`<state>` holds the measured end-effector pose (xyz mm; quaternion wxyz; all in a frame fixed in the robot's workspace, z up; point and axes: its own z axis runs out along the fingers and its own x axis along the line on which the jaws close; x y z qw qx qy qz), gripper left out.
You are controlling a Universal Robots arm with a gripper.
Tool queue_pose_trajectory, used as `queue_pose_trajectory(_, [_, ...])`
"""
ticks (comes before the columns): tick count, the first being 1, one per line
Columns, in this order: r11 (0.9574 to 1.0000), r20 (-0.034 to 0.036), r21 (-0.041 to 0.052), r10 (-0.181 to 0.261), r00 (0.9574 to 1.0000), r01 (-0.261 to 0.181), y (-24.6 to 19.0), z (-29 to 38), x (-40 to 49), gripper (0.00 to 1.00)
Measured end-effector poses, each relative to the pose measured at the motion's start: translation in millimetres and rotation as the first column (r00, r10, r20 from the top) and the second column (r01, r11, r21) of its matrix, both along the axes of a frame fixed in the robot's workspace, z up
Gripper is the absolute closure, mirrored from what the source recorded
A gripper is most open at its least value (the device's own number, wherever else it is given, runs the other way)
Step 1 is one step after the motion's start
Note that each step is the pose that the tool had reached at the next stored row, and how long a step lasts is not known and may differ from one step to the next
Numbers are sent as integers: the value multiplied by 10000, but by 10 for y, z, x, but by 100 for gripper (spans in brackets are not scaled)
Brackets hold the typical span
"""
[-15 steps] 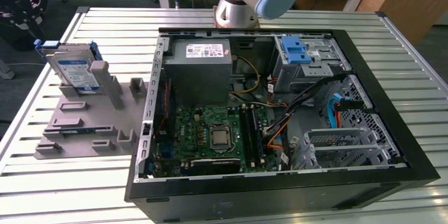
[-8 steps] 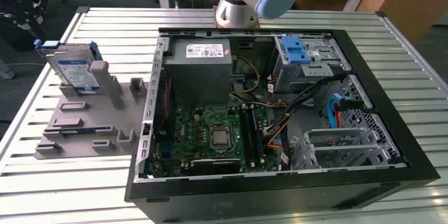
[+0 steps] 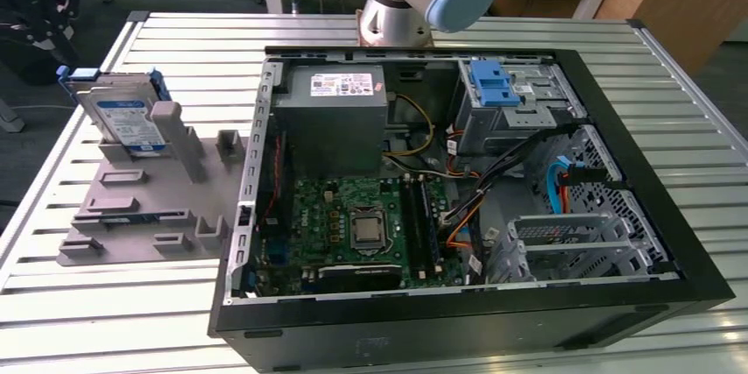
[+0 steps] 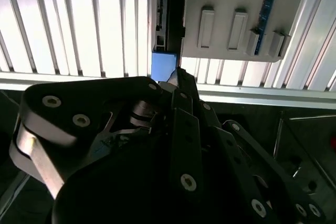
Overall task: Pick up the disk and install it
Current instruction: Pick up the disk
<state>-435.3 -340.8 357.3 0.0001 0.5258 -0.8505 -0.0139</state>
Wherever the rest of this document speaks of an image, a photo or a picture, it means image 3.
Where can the hard disk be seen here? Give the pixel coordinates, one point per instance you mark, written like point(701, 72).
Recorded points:
point(120, 115)

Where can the metal disk bay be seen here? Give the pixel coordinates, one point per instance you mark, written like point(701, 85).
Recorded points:
point(578, 247)

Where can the grey parts rack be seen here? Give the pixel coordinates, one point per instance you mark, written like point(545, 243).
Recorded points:
point(152, 199)

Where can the grey power supply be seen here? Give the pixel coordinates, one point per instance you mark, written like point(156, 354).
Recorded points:
point(333, 137)

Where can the green motherboard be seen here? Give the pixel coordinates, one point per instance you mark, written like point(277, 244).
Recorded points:
point(309, 216)

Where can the silver CPU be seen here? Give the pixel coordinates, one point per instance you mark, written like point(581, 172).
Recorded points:
point(366, 230)

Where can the blue plastic drive latch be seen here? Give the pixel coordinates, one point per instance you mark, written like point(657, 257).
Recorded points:
point(490, 85)

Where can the black graphics card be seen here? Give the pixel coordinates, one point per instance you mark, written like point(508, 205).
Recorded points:
point(356, 275)

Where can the metal optical drive cage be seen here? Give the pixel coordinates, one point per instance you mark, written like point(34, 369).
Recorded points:
point(496, 129)

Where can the black PC case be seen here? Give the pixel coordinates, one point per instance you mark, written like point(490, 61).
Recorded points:
point(409, 330)

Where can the wooden cabinet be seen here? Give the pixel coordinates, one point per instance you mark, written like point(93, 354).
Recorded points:
point(689, 6)

